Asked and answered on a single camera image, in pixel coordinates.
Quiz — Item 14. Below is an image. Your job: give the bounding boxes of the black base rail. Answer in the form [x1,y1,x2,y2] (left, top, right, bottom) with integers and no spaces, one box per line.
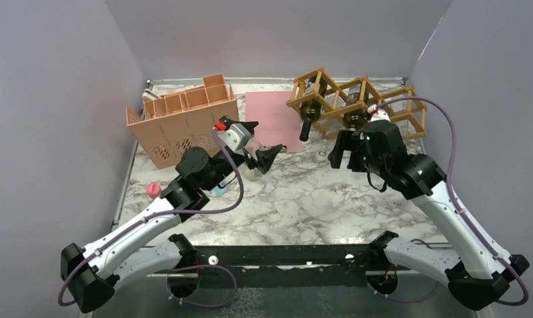
[165,244,393,288]

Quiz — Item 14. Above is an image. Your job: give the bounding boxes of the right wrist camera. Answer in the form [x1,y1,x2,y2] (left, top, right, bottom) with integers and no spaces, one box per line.
[367,105,390,125]

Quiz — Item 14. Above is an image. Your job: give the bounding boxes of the pink clipboard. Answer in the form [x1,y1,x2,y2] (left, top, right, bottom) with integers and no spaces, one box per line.
[245,91,303,153]

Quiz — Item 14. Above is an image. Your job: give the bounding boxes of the light blue toy package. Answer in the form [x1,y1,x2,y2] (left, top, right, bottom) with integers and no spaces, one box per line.
[206,184,227,197]

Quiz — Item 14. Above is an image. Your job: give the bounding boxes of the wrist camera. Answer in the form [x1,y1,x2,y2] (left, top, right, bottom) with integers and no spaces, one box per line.
[367,105,390,125]
[214,123,253,155]

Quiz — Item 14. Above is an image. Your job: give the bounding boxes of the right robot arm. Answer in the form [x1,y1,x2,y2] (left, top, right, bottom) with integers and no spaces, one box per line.
[328,120,530,311]

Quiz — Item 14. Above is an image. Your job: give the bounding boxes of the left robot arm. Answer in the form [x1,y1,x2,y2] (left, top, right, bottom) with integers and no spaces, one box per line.
[60,117,283,313]

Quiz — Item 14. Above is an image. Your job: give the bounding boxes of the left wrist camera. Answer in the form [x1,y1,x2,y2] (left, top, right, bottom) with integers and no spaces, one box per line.
[214,123,253,155]

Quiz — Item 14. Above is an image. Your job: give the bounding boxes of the dark bottle black cap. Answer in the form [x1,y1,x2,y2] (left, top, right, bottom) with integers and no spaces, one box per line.
[299,99,321,142]

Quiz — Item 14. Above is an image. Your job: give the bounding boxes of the wooden wine rack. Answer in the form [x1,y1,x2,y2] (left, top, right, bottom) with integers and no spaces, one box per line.
[286,68,428,140]

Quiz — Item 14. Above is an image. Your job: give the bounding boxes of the dark bottle silver neck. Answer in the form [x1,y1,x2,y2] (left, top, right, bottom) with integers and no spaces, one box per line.
[343,86,365,131]

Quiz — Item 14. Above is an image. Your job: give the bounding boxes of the large clear glass jar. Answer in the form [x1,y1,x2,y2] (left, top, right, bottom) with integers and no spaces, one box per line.
[241,138,266,181]

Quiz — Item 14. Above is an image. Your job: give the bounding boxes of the peach plastic organizer basket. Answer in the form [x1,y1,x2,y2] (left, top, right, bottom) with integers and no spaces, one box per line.
[126,74,239,169]

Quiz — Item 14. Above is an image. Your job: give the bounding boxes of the white item behind basket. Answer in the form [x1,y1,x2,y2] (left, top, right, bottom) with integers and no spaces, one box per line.
[142,89,161,102]

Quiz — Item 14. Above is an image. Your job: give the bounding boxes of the pink capped small bottle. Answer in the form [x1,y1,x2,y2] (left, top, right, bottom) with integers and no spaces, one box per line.
[146,182,162,199]

